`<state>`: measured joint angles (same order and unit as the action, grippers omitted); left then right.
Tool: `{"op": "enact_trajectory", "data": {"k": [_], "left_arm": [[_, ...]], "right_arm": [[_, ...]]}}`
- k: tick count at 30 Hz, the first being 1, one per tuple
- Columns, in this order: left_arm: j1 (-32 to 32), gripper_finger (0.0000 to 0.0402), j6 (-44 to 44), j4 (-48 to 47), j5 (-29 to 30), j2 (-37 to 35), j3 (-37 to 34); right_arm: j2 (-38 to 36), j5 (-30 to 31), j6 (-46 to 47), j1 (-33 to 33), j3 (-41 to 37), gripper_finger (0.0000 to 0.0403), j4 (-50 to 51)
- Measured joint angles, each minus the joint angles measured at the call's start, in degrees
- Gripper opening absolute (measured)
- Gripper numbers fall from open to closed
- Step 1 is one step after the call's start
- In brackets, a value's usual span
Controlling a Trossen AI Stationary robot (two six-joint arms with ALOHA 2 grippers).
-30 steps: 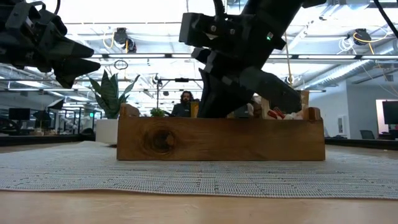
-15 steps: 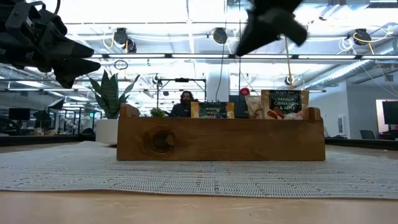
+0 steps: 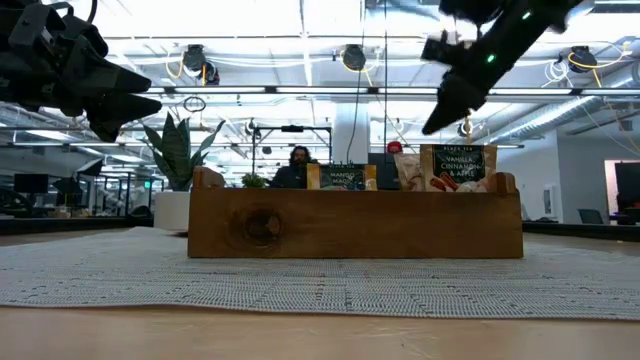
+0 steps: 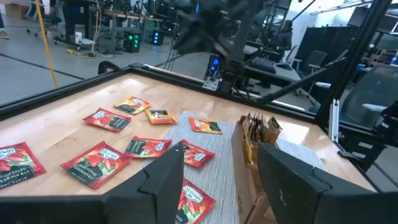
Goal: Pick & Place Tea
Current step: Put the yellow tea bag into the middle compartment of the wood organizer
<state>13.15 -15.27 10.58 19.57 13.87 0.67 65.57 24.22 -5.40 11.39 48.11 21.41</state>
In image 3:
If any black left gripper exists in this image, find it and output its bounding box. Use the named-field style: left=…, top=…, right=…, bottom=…
left=0, top=0, right=163, bottom=143

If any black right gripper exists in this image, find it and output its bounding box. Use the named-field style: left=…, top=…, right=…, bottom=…
left=421, top=0, right=584, bottom=136

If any beige tea packet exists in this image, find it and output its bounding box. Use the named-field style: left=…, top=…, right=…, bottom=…
left=393, top=152, right=424, bottom=193
left=419, top=143, right=499, bottom=194

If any orange tea packet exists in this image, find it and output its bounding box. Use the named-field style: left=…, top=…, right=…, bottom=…
left=306, top=163, right=378, bottom=192

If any wooden three-compartment tray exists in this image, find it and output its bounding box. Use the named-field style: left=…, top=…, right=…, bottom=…
left=187, top=166, right=525, bottom=260

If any snake plant in white pot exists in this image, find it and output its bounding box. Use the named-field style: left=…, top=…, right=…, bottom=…
left=142, top=112, right=227, bottom=233

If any ceiling strip light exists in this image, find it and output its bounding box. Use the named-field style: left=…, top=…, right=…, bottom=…
left=144, top=85, right=640, bottom=97

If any small green plant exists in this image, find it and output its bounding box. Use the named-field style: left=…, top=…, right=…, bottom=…
left=240, top=172, right=269, bottom=190

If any grey woven mat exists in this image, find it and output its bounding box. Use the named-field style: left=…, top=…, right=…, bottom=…
left=0, top=226, right=640, bottom=321

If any black hanging cable loop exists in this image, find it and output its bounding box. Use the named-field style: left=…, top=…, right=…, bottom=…
left=182, top=95, right=207, bottom=114

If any black ceiling cable reel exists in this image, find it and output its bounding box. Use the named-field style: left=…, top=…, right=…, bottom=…
left=341, top=43, right=368, bottom=72
left=181, top=43, right=221, bottom=86
left=568, top=45, right=599, bottom=74

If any silver ventilation duct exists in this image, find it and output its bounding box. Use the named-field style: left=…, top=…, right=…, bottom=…
left=492, top=94, right=609, bottom=146

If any black aluminium table frame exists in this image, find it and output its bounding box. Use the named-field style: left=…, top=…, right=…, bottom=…
left=0, top=215, right=640, bottom=243

